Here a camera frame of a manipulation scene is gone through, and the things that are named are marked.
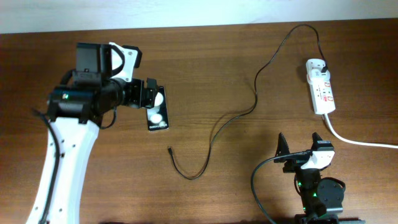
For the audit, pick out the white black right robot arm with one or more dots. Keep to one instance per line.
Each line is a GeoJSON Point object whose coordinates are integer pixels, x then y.
{"type": "Point", "coordinates": [321, 197]}

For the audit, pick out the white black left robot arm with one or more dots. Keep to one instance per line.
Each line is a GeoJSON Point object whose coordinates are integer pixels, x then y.
{"type": "Point", "coordinates": [101, 81]}

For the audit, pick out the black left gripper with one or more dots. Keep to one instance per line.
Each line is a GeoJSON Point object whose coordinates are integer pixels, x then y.
{"type": "Point", "coordinates": [135, 98]}

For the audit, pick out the black Galaxy flip phone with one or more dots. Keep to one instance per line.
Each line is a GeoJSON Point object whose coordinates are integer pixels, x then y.
{"type": "Point", "coordinates": [157, 117]}

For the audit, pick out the white power strip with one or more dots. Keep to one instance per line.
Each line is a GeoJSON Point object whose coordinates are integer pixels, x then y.
{"type": "Point", "coordinates": [321, 92]}

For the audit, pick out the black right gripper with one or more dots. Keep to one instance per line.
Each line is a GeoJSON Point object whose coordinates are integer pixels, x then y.
{"type": "Point", "coordinates": [294, 163]}

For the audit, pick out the white USB charger plug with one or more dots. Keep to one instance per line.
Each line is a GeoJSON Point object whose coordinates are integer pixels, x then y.
{"type": "Point", "coordinates": [315, 75]}

